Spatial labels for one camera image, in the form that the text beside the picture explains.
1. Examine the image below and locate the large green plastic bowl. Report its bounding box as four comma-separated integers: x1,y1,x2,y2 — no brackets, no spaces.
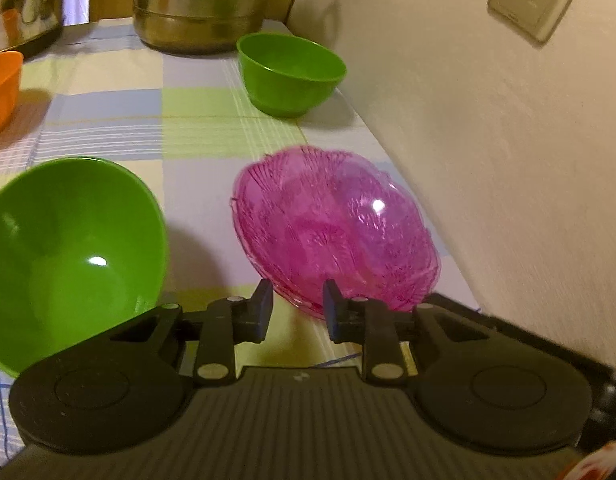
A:
0,156,169,378

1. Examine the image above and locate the stainless steel steamer pot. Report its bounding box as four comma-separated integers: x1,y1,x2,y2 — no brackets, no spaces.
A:
113,0,314,56

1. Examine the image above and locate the stainless steel kettle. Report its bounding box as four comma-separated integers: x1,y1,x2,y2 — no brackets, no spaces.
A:
0,0,66,58

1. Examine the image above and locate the pastel checked tablecloth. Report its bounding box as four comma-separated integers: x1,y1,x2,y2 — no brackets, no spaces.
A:
0,17,481,461

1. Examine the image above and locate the pink transparent glass bowl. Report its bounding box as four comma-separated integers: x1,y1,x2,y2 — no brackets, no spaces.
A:
231,145,443,320

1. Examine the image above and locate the small green plastic bowl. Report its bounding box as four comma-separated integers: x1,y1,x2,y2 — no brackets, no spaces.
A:
236,32,348,118

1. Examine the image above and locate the orange plastic bowl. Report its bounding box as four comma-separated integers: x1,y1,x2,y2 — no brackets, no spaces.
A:
0,51,25,141

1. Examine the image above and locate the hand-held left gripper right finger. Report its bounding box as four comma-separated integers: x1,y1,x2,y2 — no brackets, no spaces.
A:
322,280,494,386

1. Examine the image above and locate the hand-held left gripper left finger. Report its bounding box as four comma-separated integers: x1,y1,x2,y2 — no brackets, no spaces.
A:
108,279,275,386

